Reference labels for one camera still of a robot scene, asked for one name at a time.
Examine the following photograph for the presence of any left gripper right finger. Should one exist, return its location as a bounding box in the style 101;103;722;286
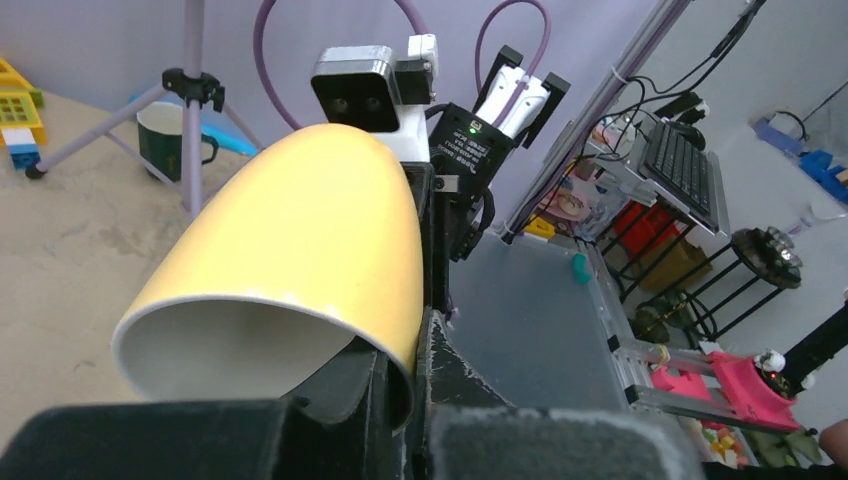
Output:
413;311;704;479

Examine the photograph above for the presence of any black keyboard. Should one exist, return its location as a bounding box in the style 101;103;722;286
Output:
639;121;729;234

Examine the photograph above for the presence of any black metal stool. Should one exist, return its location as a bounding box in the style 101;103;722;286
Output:
629;226;803;346

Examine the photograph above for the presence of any yellow mug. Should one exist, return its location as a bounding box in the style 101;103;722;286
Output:
111;123;424;429

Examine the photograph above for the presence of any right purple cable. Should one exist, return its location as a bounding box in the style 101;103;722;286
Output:
252;0;552;132

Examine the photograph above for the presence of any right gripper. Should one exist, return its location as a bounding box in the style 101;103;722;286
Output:
424;103;517;261

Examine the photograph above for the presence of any pink plastic fixture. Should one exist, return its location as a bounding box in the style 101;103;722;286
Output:
631;349;801;433

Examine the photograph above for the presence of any dark green mug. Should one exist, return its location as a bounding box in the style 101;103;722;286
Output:
136;102;183;182

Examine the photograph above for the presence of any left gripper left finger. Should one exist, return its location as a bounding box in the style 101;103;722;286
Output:
1;339;398;479

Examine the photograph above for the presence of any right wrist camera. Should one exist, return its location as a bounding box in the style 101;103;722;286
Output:
310;34;439;163

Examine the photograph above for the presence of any tripod stand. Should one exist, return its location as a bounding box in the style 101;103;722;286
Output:
24;0;263;218

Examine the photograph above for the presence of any aluminium frame post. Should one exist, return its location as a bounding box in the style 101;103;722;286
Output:
494;1;689;244

